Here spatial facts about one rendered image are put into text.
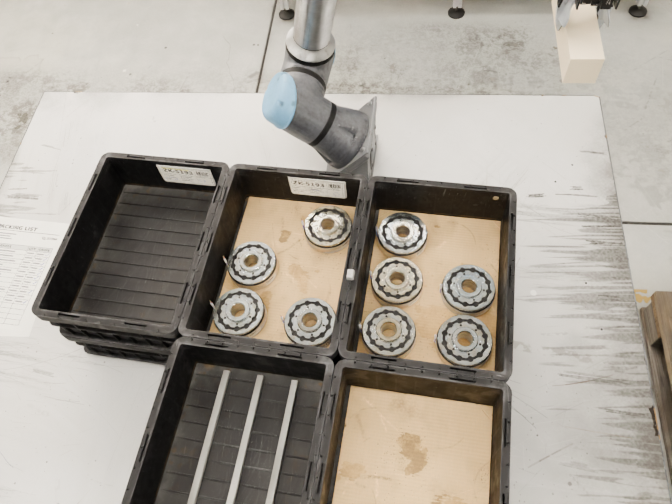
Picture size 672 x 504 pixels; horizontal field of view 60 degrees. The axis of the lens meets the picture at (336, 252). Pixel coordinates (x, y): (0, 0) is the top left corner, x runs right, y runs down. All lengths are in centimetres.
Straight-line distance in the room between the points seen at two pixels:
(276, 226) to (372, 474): 55
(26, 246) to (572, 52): 133
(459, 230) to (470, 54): 169
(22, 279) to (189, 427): 65
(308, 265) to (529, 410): 54
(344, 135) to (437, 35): 163
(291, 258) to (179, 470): 46
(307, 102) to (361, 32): 164
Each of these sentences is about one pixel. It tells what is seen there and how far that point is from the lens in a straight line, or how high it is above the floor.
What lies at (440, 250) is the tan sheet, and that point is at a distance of 124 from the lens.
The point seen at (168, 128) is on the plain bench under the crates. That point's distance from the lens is 173.
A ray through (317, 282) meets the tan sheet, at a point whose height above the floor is 83.
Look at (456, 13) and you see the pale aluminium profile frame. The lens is 305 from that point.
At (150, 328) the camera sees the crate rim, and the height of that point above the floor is 93.
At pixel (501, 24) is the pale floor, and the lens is 304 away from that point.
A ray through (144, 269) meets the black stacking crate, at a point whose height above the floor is 83.
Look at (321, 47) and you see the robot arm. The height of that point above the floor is 99.
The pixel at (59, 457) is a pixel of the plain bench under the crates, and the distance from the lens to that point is 139.
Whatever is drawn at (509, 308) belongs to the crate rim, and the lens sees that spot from 108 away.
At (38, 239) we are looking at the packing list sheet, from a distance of 166.
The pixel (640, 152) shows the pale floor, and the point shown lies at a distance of 263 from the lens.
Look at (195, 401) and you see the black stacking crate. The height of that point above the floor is 83.
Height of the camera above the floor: 190
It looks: 60 degrees down
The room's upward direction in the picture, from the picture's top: 9 degrees counter-clockwise
